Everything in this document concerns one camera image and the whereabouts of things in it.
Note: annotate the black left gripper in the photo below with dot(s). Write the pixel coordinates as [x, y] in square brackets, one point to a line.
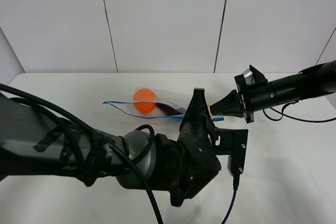
[197, 164]

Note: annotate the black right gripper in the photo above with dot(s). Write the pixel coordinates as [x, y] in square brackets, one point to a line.
[237, 104]

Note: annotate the clear zip bag blue seal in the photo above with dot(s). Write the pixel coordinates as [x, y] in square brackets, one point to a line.
[125, 108]

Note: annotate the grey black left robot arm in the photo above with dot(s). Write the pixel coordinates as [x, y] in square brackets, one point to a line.
[40, 138]

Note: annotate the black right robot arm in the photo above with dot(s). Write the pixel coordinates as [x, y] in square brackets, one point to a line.
[313, 82]

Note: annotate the dark purple toy eggplant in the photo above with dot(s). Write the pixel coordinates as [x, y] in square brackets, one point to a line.
[169, 110]

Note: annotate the orange toy fruit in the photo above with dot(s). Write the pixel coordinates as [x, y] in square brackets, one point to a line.
[144, 100]

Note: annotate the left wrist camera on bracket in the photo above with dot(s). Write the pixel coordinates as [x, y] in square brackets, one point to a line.
[232, 143]

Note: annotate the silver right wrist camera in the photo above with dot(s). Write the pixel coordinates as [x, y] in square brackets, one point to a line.
[254, 76]

